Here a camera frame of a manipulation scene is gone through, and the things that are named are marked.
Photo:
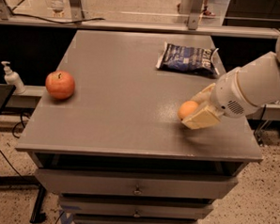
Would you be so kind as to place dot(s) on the top drawer knob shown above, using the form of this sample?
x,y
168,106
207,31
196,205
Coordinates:
x,y
137,191

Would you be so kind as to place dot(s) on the white pump bottle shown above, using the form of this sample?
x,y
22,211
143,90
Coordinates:
x,y
13,78

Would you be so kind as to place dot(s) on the middle drawer knob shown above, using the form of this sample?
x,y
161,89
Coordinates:
x,y
136,215

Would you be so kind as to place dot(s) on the drawer knob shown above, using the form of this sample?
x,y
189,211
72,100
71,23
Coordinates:
x,y
136,215
137,191

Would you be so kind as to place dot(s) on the orange fruit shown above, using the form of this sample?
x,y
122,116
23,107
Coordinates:
x,y
186,109

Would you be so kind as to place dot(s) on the red apple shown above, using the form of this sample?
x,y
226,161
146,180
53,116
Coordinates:
x,y
60,84

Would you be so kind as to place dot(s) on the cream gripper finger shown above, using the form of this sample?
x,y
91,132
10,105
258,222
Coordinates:
x,y
203,96
205,115

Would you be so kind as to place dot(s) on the black side table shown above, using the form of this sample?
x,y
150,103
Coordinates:
x,y
37,216

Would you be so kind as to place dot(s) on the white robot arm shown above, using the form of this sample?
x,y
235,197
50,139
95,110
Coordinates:
x,y
260,79

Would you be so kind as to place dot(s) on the blue chip bag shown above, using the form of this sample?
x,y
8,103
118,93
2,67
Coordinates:
x,y
180,58

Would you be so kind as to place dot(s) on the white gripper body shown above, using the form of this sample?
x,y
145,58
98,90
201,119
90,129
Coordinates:
x,y
229,94

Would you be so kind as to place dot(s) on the grey metal railing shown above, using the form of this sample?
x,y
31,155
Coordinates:
x,y
173,16

